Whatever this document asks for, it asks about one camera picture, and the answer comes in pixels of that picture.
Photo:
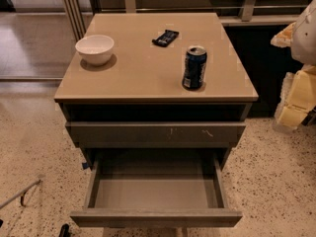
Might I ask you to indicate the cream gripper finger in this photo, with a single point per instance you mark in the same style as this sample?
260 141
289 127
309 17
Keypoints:
284 37
297 97

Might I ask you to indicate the blue pepsi can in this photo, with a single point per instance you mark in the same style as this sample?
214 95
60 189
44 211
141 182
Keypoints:
195 64

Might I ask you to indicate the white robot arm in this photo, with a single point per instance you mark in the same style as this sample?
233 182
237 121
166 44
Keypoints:
303 46

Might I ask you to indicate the grey drawer cabinet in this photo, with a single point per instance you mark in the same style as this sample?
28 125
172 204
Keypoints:
143 82

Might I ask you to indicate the open middle drawer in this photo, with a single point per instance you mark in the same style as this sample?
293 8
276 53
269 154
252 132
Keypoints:
156 188

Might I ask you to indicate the closed top drawer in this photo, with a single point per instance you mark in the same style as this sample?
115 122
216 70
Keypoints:
87 134

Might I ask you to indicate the dark snack bar packet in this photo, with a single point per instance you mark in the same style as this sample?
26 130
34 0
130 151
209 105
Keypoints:
166 38

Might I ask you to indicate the white ceramic bowl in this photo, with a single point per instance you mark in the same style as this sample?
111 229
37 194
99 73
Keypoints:
96 49

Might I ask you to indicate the black object at floor edge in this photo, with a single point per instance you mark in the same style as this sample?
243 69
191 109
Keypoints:
64 231

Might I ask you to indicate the metal rod on floor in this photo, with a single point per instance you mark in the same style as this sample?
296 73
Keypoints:
20 195

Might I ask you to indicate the dark object by wall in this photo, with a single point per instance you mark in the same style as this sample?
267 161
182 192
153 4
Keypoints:
310 118

